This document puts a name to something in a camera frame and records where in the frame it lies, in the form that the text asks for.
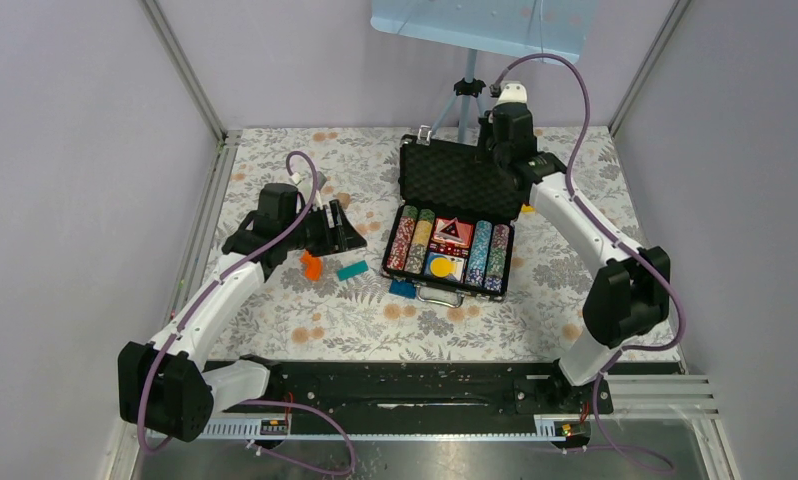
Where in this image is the yellow round button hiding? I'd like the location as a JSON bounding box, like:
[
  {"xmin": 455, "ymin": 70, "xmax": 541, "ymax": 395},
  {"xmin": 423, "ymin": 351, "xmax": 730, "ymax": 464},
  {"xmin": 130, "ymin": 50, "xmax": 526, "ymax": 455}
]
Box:
[{"xmin": 432, "ymin": 255, "xmax": 456, "ymax": 278}]

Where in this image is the blue lego brick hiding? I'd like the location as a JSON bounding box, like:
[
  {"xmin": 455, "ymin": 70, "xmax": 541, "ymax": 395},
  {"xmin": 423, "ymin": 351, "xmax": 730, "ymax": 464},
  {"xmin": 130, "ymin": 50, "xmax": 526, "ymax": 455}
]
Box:
[{"xmin": 388, "ymin": 280, "xmax": 417, "ymax": 299}]

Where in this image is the light blue perforated board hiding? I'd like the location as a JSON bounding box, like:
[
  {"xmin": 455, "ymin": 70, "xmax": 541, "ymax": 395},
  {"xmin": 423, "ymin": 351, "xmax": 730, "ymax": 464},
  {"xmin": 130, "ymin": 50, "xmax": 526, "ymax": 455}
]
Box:
[{"xmin": 370, "ymin": 0, "xmax": 598, "ymax": 63}]

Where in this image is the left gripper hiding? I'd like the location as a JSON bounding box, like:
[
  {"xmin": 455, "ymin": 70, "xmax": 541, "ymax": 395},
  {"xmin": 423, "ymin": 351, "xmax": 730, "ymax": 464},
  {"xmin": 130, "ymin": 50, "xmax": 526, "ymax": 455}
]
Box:
[{"xmin": 283, "ymin": 199, "xmax": 366, "ymax": 257}]

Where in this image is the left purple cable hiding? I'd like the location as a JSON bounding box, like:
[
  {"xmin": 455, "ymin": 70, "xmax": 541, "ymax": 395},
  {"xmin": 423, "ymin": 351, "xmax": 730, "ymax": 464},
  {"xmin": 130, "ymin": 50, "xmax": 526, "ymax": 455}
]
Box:
[{"xmin": 137, "ymin": 150, "xmax": 357, "ymax": 477}]

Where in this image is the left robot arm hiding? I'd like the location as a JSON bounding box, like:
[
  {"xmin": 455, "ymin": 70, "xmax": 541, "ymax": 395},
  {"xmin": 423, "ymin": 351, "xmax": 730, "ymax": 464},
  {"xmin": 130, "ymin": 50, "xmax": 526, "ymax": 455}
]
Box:
[{"xmin": 117, "ymin": 183, "xmax": 367, "ymax": 442}]

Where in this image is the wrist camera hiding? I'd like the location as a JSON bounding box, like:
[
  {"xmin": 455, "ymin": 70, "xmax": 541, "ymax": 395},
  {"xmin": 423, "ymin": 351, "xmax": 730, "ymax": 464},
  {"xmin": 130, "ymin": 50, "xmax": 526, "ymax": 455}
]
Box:
[
  {"xmin": 495, "ymin": 81, "xmax": 528, "ymax": 106},
  {"xmin": 290, "ymin": 171, "xmax": 327, "ymax": 190}
]

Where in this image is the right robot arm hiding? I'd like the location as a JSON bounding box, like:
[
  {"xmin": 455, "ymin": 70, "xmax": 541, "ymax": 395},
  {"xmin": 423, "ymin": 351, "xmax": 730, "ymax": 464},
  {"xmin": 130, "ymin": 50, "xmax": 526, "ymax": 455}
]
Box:
[{"xmin": 478, "ymin": 101, "xmax": 670, "ymax": 412}]

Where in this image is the teal rectangular block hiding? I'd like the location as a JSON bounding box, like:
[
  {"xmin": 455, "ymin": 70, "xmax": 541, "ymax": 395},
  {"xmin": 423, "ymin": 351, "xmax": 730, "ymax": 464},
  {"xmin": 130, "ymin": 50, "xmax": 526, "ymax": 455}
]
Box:
[{"xmin": 337, "ymin": 261, "xmax": 369, "ymax": 281}]

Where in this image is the black poker case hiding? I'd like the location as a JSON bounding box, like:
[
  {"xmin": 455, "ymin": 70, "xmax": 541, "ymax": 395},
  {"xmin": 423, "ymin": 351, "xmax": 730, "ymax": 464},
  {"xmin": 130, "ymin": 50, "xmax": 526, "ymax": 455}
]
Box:
[{"xmin": 381, "ymin": 134, "xmax": 523, "ymax": 302}]

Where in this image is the brown wooden cube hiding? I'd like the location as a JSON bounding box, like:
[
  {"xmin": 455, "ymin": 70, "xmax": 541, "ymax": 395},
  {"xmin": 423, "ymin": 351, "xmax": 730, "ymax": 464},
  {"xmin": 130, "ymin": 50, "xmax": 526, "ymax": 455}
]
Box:
[{"xmin": 336, "ymin": 192, "xmax": 351, "ymax": 209}]

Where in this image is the clear all-in triangle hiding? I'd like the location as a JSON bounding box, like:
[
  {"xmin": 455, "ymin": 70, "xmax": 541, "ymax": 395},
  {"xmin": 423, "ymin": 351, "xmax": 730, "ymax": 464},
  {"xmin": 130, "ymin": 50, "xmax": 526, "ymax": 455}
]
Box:
[{"xmin": 434, "ymin": 218, "xmax": 461, "ymax": 243}]

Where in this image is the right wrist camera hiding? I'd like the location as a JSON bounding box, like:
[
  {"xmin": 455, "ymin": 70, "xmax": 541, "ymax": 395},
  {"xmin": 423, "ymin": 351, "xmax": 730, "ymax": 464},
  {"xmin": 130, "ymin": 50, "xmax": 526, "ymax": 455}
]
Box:
[{"xmin": 495, "ymin": 81, "xmax": 528, "ymax": 106}]

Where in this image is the orange curved block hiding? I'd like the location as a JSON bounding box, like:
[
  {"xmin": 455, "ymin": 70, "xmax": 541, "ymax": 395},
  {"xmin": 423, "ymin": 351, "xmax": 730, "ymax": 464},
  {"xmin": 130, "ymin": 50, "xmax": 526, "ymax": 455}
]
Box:
[{"xmin": 300, "ymin": 251, "xmax": 323, "ymax": 282}]

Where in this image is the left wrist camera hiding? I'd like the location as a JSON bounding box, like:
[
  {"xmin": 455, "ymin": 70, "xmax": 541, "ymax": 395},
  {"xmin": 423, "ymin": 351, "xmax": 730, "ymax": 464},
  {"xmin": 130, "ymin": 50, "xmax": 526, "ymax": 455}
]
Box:
[{"xmin": 290, "ymin": 171, "xmax": 327, "ymax": 190}]

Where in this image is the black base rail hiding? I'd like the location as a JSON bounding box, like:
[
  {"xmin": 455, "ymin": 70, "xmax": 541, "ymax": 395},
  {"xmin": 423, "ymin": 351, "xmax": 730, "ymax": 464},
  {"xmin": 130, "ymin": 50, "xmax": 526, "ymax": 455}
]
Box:
[{"xmin": 229, "ymin": 361, "xmax": 680, "ymax": 439}]

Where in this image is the floral table cloth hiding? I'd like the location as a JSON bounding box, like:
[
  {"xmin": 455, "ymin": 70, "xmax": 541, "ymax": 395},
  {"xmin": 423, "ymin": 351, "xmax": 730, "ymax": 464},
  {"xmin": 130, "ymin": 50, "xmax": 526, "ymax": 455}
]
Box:
[{"xmin": 190, "ymin": 127, "xmax": 682, "ymax": 364}]

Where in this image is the red card deck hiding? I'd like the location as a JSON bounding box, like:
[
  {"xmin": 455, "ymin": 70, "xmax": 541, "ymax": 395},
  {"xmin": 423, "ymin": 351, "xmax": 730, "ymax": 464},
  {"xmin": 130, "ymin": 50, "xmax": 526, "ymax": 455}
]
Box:
[{"xmin": 432, "ymin": 217, "xmax": 474, "ymax": 249}]

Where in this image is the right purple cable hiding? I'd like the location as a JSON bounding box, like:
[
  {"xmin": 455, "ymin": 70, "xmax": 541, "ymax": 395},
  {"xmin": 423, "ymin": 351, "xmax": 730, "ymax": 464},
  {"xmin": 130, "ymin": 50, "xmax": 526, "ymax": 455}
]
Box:
[{"xmin": 491, "ymin": 52, "xmax": 688, "ymax": 473}]

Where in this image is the blue tripod stand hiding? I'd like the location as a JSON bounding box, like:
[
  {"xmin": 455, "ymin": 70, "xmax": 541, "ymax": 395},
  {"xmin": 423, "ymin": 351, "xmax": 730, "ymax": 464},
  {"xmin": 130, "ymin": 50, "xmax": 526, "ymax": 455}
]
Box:
[{"xmin": 429, "ymin": 49, "xmax": 486, "ymax": 142}]

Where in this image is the purple cable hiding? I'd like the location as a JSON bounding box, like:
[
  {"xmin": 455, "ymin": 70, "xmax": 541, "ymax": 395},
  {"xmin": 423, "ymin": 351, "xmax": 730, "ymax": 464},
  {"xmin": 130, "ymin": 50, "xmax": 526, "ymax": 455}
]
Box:
[
  {"xmin": 137, "ymin": 150, "xmax": 357, "ymax": 477},
  {"xmin": 491, "ymin": 52, "xmax": 688, "ymax": 473}
]

